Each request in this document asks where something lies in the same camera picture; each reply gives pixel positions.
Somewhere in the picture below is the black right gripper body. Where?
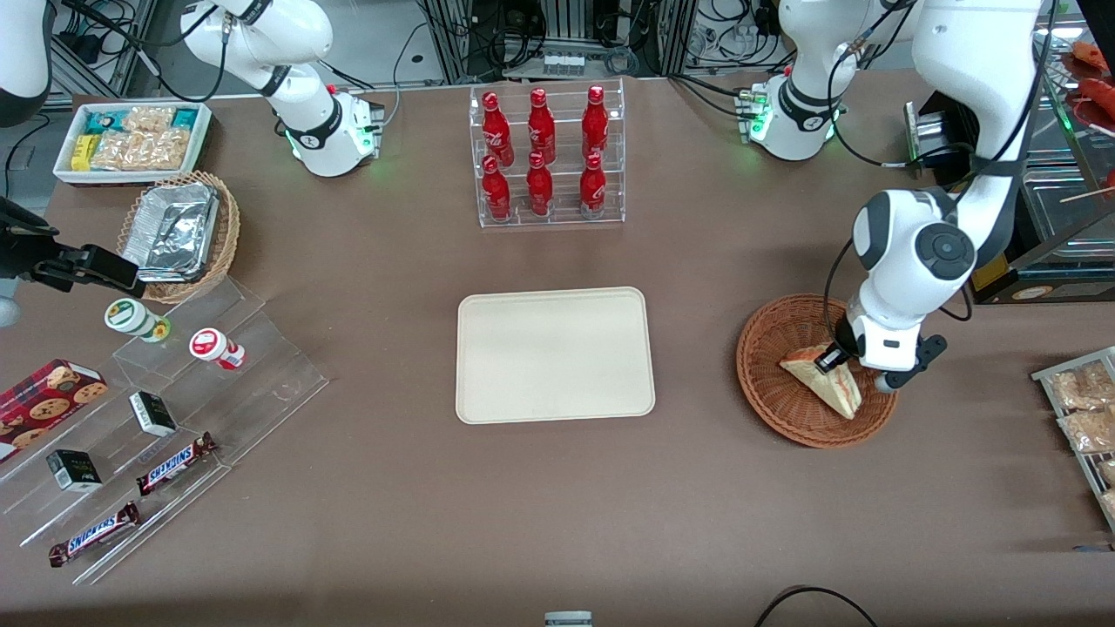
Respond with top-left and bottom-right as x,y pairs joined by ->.
0,199 -> 88,293

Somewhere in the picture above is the triangular sandwich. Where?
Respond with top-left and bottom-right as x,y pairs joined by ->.
778,344 -> 863,421

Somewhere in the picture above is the brown wicker basket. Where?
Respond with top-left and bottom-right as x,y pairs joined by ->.
736,294 -> 900,449

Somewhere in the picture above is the light wicker basket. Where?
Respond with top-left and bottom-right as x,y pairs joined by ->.
117,171 -> 241,305

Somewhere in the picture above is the white snack tray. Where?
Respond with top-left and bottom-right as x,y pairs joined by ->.
54,102 -> 213,186

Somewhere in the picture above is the beige plastic tray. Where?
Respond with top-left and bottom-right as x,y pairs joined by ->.
456,287 -> 656,426

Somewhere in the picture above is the green lid yogurt cup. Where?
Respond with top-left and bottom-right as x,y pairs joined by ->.
105,298 -> 172,343

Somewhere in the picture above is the aluminium foil container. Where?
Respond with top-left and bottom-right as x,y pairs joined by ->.
122,181 -> 220,283

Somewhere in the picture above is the red lid yogurt cup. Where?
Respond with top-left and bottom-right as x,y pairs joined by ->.
189,327 -> 247,371

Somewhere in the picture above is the clear cracker bag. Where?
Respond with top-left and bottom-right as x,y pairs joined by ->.
91,130 -> 190,172
120,105 -> 176,137

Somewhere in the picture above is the small black box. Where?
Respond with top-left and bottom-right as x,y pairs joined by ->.
129,391 -> 178,437
46,449 -> 103,493

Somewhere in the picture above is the red cookie box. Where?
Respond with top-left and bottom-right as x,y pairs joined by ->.
0,359 -> 109,464

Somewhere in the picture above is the clear acrylic stepped stand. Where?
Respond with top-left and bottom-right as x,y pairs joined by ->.
0,277 -> 330,586

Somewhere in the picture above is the Snickers chocolate bar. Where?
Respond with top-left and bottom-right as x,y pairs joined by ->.
136,433 -> 219,496
48,502 -> 141,568

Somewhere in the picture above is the grey metal controller box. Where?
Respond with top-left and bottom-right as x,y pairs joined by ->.
904,100 -> 970,172

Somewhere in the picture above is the black hot food display case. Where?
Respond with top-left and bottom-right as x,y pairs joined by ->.
919,17 -> 1115,306

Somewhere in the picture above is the clear snack bag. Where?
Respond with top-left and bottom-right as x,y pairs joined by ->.
1058,409 -> 1115,454
1050,364 -> 1115,410

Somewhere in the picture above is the red cola bottle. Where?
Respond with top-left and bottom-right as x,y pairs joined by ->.
527,88 -> 557,166
581,85 -> 610,163
482,155 -> 513,221
482,91 -> 515,168
526,152 -> 554,217
579,152 -> 607,219

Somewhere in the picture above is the clear acrylic bottle rack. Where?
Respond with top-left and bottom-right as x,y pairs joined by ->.
469,78 -> 626,229

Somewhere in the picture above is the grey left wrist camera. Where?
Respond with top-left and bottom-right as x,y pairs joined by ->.
874,335 -> 948,394

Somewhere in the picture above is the white wire rack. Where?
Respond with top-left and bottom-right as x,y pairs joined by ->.
1032,347 -> 1115,532

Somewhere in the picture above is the black cable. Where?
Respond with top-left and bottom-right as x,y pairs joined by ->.
753,586 -> 881,627

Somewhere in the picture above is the aluminium frame rack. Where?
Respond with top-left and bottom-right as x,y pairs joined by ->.
418,0 -> 698,84

